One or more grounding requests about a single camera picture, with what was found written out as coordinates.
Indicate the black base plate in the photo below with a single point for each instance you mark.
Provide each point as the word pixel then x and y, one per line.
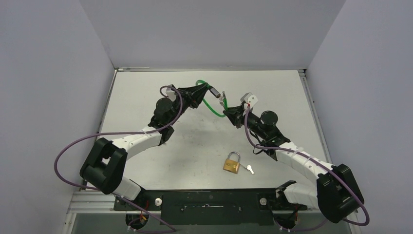
pixel 213 207

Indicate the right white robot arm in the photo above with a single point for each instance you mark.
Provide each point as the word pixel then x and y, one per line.
pixel 334 190

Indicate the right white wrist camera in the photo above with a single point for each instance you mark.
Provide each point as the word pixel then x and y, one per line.
pixel 248 101

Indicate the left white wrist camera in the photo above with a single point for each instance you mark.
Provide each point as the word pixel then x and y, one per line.
pixel 170 93

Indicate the brass padlock keys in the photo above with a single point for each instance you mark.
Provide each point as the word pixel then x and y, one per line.
pixel 248 168

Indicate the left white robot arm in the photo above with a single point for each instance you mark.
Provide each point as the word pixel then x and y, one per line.
pixel 105 163

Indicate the green cable lock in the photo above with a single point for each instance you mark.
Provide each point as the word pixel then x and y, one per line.
pixel 216 94

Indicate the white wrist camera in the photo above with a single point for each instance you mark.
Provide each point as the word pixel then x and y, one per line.
pixel 170 93
pixel 248 101

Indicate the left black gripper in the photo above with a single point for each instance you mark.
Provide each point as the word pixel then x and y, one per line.
pixel 194 95

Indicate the brass padlock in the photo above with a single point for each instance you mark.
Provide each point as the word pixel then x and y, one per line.
pixel 232 165

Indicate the cable lock keys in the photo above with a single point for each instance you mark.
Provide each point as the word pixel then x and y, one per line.
pixel 222 100

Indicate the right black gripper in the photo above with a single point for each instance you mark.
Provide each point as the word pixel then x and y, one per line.
pixel 240 114

